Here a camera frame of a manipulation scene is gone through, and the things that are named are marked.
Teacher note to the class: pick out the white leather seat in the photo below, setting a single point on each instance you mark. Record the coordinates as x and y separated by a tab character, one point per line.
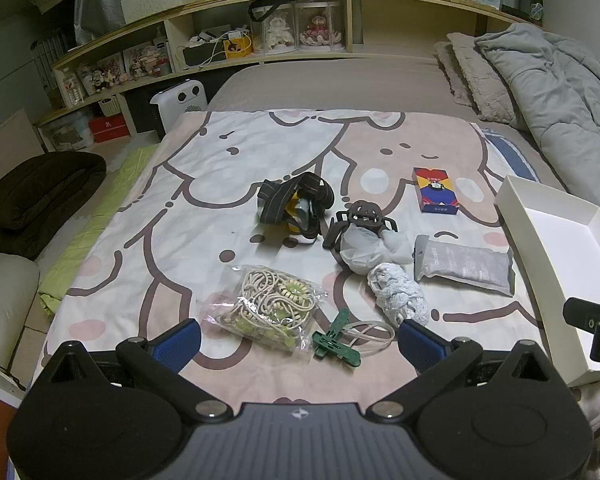
5	305

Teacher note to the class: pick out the cream doll in clear case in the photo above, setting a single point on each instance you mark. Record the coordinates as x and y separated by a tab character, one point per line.
278	30

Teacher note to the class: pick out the brown hair claw clip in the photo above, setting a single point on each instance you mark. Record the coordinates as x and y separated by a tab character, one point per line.
365	212

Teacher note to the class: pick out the wooden shelf unit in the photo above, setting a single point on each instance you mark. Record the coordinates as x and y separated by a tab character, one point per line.
360	15

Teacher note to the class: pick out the taupe bed sheet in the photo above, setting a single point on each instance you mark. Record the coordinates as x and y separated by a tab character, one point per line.
330	82

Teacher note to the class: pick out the long white box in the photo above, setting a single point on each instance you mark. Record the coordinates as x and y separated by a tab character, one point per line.
160	2

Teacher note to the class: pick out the colourful card box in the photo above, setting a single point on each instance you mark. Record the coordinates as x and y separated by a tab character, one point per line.
436	190

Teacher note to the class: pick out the grey foil packet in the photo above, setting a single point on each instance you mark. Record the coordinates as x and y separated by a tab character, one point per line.
462	265

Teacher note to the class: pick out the beige fluffy pillow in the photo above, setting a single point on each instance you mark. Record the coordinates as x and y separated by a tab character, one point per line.
445	65
475	75

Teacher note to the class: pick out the dark brown cushion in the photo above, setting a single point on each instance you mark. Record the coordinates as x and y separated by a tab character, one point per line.
40	195

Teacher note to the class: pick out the beige elastic loop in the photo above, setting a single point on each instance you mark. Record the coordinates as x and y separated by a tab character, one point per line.
375	337

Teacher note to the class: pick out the white cardboard box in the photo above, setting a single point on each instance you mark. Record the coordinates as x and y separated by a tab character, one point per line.
555	240

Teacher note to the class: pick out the translucent white plastic bag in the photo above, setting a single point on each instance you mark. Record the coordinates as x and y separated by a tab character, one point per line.
365	247

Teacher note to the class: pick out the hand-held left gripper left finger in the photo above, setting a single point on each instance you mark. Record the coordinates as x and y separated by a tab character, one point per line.
177	345

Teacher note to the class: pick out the grey quilted duvet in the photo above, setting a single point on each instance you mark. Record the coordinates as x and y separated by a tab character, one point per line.
560	90

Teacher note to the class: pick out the red box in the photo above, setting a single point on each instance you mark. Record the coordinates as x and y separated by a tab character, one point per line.
109	129

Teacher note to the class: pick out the cartoon printed blanket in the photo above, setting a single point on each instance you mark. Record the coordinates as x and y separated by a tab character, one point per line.
180	240

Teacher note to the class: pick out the small white basket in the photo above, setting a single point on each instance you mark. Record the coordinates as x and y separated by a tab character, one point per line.
109	106

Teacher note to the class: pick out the white lace scrunchie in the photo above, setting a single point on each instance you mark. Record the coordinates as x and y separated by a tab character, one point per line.
397	290

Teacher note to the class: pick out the black box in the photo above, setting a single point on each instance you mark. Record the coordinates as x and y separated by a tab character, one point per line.
200	55

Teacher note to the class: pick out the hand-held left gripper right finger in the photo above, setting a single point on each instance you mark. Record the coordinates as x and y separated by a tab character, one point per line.
420	345

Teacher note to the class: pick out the green glass bottle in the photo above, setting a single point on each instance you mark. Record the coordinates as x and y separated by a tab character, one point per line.
536	7

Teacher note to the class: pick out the white fan heater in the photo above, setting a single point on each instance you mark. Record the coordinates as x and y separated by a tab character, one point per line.
177	105

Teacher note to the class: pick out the pink doll in clear case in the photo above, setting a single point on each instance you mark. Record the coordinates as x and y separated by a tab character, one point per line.
319	25

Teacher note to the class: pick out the white lotion bottle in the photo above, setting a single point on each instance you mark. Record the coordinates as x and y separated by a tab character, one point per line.
160	46

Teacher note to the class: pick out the green plastic clip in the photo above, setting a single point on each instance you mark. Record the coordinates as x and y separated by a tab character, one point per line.
335	345

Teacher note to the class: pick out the yellow printed box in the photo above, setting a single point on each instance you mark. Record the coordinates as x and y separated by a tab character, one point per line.
237	47

